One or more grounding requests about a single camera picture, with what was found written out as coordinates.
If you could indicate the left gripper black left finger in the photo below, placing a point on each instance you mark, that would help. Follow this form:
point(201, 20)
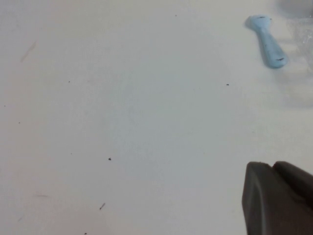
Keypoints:
point(266, 208)

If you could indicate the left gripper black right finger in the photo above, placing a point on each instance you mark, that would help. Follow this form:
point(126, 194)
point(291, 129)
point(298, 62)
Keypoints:
point(296, 181)

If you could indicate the clear plastic egg tray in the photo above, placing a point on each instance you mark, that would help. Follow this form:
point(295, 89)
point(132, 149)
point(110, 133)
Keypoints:
point(304, 39)

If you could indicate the light blue plastic fork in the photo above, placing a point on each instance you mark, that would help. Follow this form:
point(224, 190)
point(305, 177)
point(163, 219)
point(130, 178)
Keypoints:
point(270, 46)

